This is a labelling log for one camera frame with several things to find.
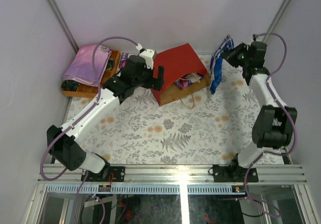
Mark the red paper bag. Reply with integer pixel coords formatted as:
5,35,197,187
151,43,211,106

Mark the dark patterned item in tray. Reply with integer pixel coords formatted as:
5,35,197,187
61,80,80,91

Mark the purple snack packet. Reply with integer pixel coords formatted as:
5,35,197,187
118,53,129,69
175,73,204,90

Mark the purple cable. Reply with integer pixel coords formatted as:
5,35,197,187
40,36,141,224
244,32,298,218

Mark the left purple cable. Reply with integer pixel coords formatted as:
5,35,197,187
40,36,141,224

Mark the blue snack packet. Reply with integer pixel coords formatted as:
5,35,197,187
210,34,234,94

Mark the floral table mat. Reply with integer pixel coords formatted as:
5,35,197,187
78,64,260,165

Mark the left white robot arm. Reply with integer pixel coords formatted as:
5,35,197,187
47,49,164,181

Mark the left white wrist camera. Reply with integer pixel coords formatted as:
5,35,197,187
136,43,157,69

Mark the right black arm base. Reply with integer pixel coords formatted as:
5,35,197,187
208,154,259,183

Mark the orange wooden organizer tray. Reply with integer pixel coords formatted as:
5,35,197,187
61,50,121,98

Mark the folded purple cloth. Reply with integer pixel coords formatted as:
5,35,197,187
62,45,112,86

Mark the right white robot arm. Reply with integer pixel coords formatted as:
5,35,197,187
220,41,297,181

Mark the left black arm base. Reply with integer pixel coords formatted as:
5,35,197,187
85,166,125,183

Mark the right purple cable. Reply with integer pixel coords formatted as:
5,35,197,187
244,32,298,218

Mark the aluminium front rail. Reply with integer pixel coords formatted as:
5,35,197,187
37,163,308,184

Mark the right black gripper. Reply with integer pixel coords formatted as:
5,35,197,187
220,43,251,68

